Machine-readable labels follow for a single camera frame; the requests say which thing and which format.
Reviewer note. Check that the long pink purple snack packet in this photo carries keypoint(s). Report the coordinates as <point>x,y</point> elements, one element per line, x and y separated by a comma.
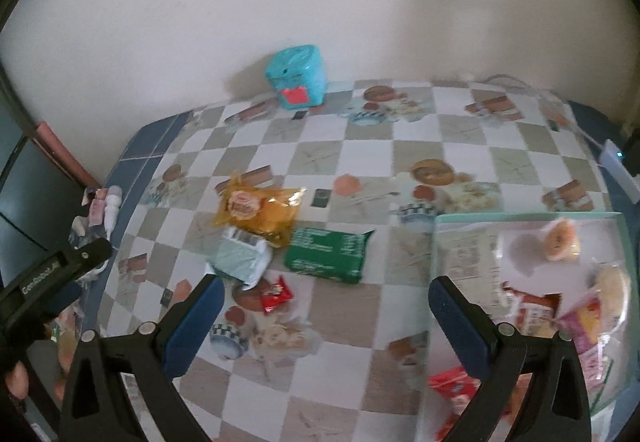
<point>585,337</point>

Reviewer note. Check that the brown red snack packet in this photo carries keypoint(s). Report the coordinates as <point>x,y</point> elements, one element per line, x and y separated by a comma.
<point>530,309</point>

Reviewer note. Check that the teal rimmed white box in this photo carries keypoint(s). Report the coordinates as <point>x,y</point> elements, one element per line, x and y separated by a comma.
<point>520,227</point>

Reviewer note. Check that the white and teal snack packet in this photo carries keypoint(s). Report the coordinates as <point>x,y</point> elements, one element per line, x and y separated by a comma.
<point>240,257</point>

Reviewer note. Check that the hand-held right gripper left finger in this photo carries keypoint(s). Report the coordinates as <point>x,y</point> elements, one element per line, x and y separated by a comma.
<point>192,327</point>

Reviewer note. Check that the round pale cake packet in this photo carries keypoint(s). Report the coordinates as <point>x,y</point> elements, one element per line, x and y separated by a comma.
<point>612,289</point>

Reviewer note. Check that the teal cube toy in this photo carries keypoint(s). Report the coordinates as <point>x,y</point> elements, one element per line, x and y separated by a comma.
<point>297,79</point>

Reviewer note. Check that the yellow snack packet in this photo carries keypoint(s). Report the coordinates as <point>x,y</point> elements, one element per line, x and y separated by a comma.
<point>260,212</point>

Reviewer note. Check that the dark green snack packet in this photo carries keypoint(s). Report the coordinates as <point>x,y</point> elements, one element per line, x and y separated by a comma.
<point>330,254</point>

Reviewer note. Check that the dark cabinet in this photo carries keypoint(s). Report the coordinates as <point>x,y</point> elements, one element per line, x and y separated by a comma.
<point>30,202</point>

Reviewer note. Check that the small red candy packet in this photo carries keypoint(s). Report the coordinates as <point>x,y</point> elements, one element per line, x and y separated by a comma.
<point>275,294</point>

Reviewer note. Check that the round pink cake packet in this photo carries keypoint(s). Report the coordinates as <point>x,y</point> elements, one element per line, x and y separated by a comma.
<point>562,237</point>

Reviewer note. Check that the white device with teal light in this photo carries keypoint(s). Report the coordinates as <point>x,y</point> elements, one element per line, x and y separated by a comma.
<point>620,167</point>

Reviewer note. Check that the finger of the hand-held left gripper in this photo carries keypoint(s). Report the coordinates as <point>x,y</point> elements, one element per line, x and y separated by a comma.
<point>87,256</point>
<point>65,299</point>

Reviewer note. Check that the person's left hand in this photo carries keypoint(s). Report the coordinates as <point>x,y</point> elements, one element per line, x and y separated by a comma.
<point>16,379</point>

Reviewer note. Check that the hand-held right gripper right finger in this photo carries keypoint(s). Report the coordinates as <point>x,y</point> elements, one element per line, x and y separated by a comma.
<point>460,327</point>

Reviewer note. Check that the white patterned snack packet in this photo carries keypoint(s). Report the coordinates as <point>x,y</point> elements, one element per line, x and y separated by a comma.
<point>467,257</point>

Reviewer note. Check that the orange striped wafer packet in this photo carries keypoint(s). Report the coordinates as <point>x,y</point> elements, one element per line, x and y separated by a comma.
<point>450,387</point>

